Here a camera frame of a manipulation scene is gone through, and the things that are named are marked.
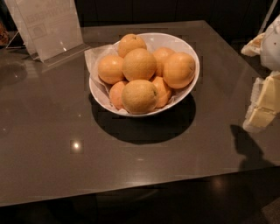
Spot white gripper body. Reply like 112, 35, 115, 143
260, 15, 280, 71

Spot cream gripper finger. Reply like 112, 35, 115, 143
242, 71, 280, 133
241, 32, 265, 57

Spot white ceramic bowl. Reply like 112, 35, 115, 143
88, 31, 201, 118

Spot front yellowish orange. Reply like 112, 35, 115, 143
122, 80, 158, 115

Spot clear acrylic sign holder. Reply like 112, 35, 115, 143
4, 0, 89, 66

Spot brown object far left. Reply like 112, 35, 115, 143
0, 22, 10, 46

